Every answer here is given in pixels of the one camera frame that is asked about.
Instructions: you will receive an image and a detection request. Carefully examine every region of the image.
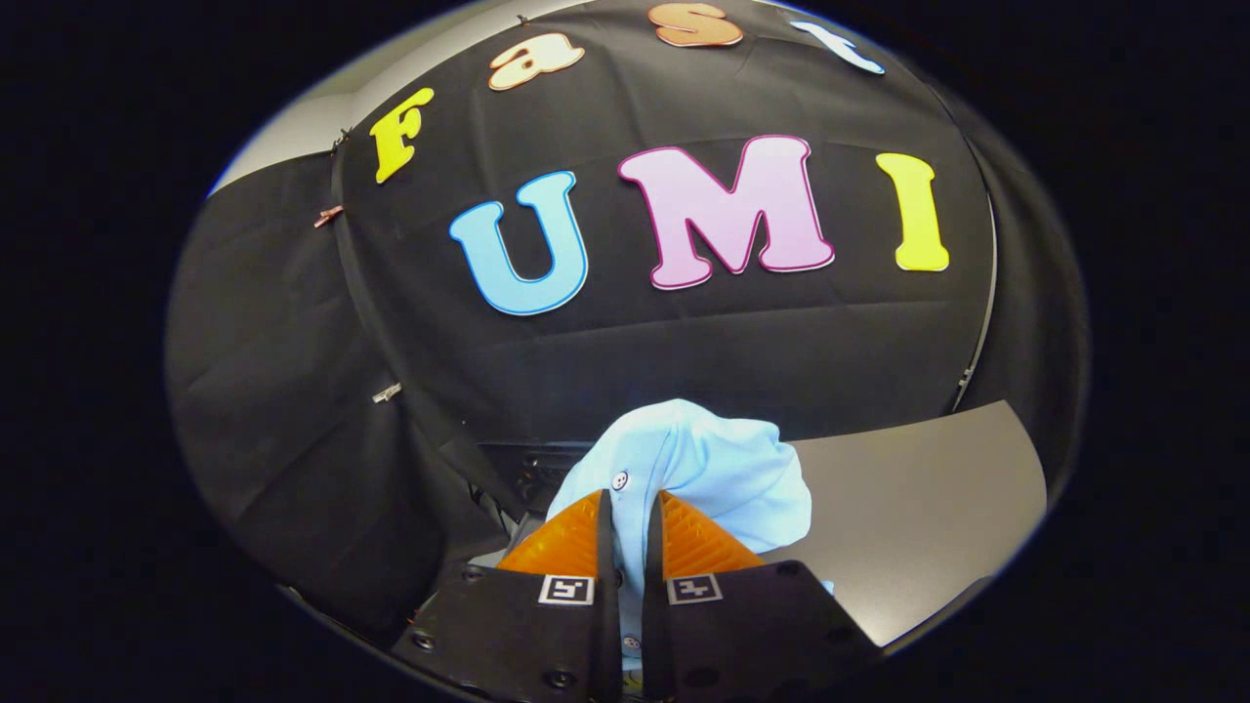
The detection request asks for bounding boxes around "grey cabinet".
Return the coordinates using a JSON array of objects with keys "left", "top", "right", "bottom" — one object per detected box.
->
[{"left": 760, "top": 399, "right": 1049, "bottom": 648}]

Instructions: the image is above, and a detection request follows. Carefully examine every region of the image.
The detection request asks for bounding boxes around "dark grey washing machine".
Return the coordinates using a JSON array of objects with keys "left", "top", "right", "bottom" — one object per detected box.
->
[{"left": 477, "top": 439, "right": 597, "bottom": 523}]

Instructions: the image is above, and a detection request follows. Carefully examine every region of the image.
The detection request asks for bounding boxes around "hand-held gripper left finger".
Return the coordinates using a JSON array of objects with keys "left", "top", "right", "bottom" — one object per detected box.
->
[{"left": 391, "top": 489, "right": 625, "bottom": 703}]

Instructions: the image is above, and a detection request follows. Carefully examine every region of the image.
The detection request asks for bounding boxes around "black backdrop cloth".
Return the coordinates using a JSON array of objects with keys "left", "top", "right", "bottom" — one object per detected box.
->
[{"left": 164, "top": 0, "right": 1092, "bottom": 650}]

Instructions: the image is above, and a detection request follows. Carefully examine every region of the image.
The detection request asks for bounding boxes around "light blue shirt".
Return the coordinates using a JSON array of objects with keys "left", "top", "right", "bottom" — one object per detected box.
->
[{"left": 545, "top": 398, "right": 837, "bottom": 677}]

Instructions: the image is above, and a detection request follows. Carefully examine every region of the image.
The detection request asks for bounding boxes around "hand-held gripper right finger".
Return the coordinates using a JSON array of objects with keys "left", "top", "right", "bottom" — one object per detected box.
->
[{"left": 643, "top": 489, "right": 883, "bottom": 703}]

